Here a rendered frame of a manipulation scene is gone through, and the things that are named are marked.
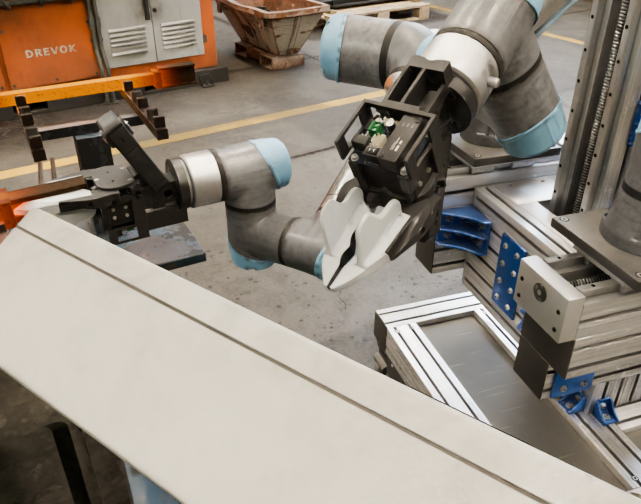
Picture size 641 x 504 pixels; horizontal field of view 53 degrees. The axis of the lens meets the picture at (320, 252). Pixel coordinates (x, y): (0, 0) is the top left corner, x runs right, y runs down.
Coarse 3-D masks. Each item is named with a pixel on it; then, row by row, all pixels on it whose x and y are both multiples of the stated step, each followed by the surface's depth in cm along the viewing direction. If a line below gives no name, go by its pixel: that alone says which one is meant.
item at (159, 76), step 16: (176, 64) 139; (192, 64) 139; (96, 80) 132; (112, 80) 132; (144, 80) 135; (160, 80) 136; (176, 80) 140; (192, 80) 141; (0, 96) 123; (32, 96) 126; (48, 96) 128; (64, 96) 129
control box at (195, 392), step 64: (0, 256) 35; (64, 256) 33; (128, 256) 32; (0, 320) 32; (64, 320) 31; (128, 320) 30; (192, 320) 29; (256, 320) 27; (64, 384) 29; (128, 384) 28; (192, 384) 27; (256, 384) 26; (320, 384) 25; (384, 384) 24; (128, 448) 26; (192, 448) 25; (256, 448) 24; (320, 448) 24; (384, 448) 23; (448, 448) 22; (512, 448) 22
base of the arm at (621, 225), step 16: (624, 192) 105; (640, 192) 101; (608, 208) 112; (624, 208) 105; (640, 208) 102; (608, 224) 107; (624, 224) 104; (640, 224) 102; (608, 240) 107; (624, 240) 104; (640, 240) 103
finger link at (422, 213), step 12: (408, 204) 55; (420, 204) 55; (432, 204) 55; (420, 216) 54; (432, 216) 55; (408, 228) 54; (420, 228) 54; (396, 240) 54; (408, 240) 54; (396, 252) 54
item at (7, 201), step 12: (60, 180) 80; (72, 180) 80; (84, 180) 80; (0, 192) 78; (12, 192) 78; (24, 192) 78; (36, 192) 78; (48, 192) 78; (60, 192) 79; (0, 204) 75; (12, 204) 76; (0, 216) 76; (12, 216) 76; (24, 216) 78
